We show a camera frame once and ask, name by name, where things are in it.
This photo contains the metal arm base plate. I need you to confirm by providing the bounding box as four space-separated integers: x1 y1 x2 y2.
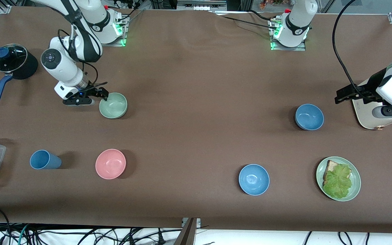
270 20 307 52
96 15 128 47

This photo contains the grey metal rack frame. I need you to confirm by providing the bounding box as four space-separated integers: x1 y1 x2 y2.
177 0 228 11

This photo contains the aluminium profile bar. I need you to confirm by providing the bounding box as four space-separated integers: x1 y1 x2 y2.
174 218 201 245

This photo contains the teal cable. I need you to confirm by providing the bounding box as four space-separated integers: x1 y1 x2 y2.
16 224 30 245

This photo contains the blue bowl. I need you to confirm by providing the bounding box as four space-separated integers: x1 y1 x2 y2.
239 164 270 196
295 103 325 131

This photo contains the brown table cover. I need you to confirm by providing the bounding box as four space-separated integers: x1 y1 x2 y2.
0 6 392 235

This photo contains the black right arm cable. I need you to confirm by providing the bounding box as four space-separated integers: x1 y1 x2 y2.
58 29 109 89

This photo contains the pink bowl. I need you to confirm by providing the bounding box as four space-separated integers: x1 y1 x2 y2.
95 149 127 180

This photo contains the black base power cable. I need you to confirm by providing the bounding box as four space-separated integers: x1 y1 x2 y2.
209 10 279 30

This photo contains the glass lid blue knob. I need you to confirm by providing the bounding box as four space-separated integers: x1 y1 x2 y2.
0 44 29 73

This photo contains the pale green plate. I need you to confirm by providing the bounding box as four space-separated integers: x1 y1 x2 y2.
316 156 361 202

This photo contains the cream white toaster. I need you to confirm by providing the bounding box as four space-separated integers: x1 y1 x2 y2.
352 79 392 131

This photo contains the bread slice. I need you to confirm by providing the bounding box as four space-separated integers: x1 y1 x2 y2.
323 160 345 186

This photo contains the pale green bowl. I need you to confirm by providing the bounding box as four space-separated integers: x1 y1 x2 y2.
99 92 128 119

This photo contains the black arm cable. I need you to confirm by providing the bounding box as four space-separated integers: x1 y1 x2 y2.
58 29 109 89
332 0 370 99

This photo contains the black pot with glass lid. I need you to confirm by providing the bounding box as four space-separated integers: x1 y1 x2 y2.
0 46 39 104

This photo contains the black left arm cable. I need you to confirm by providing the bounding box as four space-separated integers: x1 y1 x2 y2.
332 0 370 99

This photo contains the green lettuce leaf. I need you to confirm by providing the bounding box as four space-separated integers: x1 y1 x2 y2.
323 164 352 199

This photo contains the blue cup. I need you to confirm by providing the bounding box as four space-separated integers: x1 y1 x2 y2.
30 150 62 170

